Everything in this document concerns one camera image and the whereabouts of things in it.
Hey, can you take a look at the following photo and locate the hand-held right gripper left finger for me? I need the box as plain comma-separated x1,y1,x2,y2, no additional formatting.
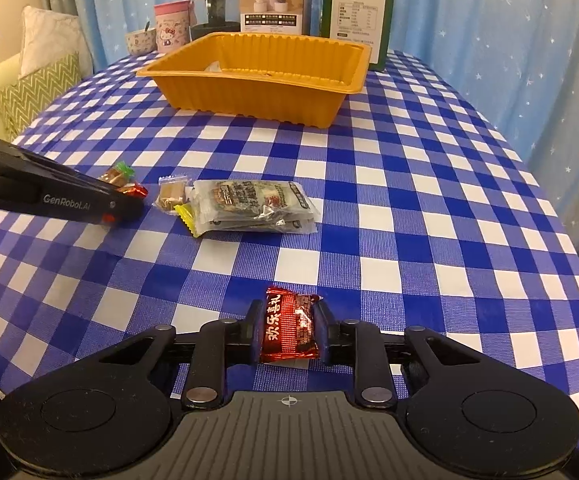
97,300,265,411

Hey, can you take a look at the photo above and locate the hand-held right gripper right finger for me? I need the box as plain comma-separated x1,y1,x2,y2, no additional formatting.
314,300,475,408

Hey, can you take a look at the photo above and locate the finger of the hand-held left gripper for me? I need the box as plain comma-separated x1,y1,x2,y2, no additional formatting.
94,180,146,226

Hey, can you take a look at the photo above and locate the small red candy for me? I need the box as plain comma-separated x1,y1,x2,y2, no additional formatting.
117,183,149,201

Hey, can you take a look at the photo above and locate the green candy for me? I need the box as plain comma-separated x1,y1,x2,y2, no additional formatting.
100,161,136,186

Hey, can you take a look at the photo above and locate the red snack packet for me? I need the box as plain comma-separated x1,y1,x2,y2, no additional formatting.
260,285,320,363

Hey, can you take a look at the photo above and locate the clear brown cookie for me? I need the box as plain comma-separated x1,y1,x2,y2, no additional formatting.
156,175,190,215

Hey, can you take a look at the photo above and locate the yellow candy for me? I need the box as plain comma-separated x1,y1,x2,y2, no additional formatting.
174,203,205,237

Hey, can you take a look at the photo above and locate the clear dark-printed snack packet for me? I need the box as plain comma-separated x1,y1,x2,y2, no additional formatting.
188,179,320,236

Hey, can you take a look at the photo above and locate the orange plastic tray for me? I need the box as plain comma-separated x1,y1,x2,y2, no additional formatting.
136,31,373,128

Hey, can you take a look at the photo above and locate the green chevron cushion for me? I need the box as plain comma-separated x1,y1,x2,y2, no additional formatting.
0,52,83,143

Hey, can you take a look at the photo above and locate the white cushion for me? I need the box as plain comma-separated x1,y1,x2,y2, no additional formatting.
18,6,93,81

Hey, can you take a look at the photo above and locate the small patterned mug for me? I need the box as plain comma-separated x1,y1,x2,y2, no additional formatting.
125,28,158,57

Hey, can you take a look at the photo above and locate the blue white checked tablecloth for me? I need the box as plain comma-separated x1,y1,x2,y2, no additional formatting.
0,50,579,456

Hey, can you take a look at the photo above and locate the pink cartoon cup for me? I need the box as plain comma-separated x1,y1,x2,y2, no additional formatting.
154,1,193,53

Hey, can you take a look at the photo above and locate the dark green clear jar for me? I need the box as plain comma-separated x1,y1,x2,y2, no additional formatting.
190,0,241,41

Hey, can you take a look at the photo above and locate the white cardboard box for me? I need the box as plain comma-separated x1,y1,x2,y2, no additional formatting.
240,0,313,36

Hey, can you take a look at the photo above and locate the green cardboard box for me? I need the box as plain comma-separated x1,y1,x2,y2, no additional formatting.
318,0,397,72

